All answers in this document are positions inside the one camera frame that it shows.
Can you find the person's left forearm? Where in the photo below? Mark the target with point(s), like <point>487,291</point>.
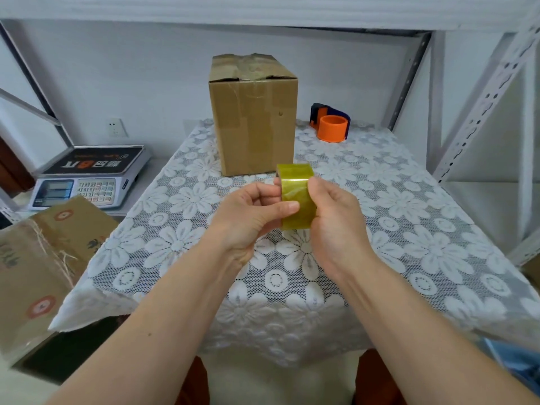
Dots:
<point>156,333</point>

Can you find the white wall socket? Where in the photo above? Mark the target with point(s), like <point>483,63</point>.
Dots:
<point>116,128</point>

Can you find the electronic weighing scale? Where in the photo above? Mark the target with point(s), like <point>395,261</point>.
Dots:
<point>93,162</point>

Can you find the blue cloth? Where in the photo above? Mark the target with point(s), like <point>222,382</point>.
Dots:
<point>514,360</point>

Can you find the orange tape dispenser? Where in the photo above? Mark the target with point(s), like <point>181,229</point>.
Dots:
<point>332,129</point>

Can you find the printed brown cardboard box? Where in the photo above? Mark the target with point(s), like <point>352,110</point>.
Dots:
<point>29,265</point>

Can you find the small brown cardboard box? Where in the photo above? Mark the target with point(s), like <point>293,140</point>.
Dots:
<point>253,130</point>

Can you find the person's orange trousers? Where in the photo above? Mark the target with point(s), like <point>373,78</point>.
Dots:
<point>375,383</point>

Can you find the white metal shelving rack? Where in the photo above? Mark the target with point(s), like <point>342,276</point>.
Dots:
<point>489,210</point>
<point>253,10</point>

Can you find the yellow tape roll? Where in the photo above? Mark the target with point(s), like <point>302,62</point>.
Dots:
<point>295,181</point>

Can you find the brown wooden door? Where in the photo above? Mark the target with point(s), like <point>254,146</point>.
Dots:
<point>12,172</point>

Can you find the person's left hand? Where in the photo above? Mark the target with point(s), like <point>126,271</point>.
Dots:
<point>236,219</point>

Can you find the person's right hand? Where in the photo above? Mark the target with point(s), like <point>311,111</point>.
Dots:
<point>341,236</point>

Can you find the white floral lace tablecloth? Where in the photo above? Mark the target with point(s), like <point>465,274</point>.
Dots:
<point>422,231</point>

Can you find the person's right forearm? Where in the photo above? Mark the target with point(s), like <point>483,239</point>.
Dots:
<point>422,345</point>

